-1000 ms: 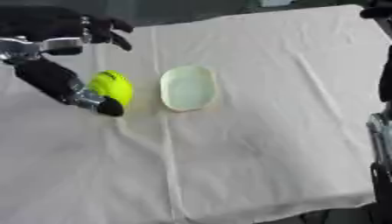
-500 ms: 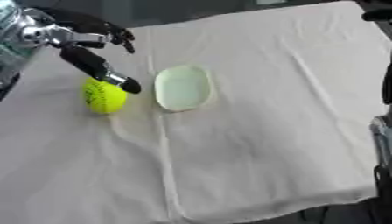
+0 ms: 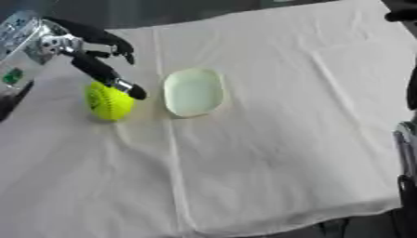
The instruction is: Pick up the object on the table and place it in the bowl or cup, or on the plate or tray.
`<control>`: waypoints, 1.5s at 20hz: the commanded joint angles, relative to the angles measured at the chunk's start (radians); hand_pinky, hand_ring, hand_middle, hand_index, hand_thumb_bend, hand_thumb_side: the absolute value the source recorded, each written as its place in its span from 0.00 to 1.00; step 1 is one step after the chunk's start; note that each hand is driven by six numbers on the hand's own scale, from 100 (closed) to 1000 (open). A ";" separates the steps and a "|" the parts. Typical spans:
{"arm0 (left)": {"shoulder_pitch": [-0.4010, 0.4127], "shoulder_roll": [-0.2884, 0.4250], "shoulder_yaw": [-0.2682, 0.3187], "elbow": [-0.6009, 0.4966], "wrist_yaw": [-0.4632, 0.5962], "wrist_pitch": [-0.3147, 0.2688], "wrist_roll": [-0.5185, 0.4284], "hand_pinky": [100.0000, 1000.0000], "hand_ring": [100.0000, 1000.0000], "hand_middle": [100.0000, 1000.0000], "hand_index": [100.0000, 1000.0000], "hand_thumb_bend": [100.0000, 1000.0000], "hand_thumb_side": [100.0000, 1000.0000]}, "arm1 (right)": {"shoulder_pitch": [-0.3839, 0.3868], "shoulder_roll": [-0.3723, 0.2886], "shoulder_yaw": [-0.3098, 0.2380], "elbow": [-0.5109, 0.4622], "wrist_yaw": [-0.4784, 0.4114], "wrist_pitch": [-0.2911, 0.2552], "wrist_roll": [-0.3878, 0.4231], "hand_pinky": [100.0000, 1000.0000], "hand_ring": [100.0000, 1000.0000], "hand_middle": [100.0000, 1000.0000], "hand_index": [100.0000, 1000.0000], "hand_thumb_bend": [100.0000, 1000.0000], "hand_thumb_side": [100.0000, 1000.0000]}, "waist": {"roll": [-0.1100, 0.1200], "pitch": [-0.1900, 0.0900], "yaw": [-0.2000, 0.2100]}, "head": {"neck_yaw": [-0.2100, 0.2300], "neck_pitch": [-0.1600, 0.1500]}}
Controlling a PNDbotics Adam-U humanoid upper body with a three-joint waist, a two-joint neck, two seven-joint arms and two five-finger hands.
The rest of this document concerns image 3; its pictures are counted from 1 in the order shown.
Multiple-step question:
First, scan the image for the pale green oval tray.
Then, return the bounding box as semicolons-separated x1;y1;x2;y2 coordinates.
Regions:
163;68;227;118

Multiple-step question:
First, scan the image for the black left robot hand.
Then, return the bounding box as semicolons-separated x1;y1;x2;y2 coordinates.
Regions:
37;16;149;101

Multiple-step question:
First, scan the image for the yellow softball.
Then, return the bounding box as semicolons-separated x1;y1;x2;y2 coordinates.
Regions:
85;81;137;122

